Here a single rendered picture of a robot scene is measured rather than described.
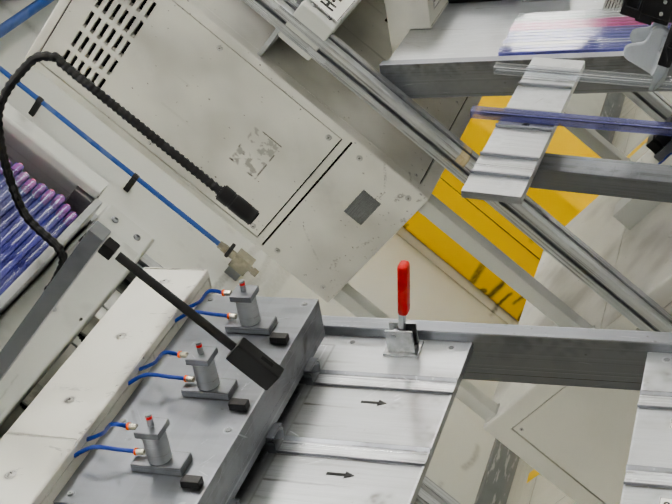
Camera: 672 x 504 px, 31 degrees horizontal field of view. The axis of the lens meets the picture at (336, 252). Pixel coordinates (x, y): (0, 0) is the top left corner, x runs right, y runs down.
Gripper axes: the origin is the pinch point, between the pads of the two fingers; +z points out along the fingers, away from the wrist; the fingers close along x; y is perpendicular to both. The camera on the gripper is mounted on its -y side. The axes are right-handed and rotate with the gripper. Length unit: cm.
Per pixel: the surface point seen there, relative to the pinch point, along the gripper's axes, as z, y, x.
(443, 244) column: 199, 52, -203
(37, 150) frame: 7, 61, 45
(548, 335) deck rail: 7.9, 2.0, 44.0
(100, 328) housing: 15, 45, 59
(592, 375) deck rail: 10.8, -3.6, 44.2
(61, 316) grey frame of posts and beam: 14, 49, 60
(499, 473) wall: 219, 6, -128
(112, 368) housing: 13, 40, 65
